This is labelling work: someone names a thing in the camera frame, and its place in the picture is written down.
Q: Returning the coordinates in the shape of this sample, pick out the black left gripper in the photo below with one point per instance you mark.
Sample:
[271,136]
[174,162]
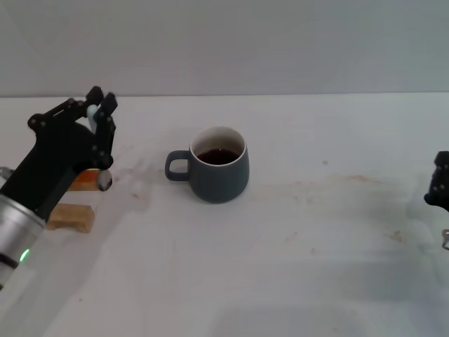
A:
[56,165]

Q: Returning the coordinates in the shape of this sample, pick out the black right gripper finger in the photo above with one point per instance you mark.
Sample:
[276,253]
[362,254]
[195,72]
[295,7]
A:
[441,186]

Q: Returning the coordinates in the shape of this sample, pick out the grey ceramic cup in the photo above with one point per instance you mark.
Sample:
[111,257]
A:
[219,182]

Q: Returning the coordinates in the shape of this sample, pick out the dark orange wooden block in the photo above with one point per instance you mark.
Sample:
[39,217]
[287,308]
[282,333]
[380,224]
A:
[84,180]

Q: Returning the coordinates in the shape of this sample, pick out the light wooden block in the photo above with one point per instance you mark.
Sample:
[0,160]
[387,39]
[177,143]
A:
[73,216]

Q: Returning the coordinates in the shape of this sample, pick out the dark coffee liquid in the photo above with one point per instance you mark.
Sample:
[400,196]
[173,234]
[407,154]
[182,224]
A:
[219,157]

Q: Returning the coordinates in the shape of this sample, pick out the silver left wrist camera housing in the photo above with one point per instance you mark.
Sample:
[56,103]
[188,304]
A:
[5,177]

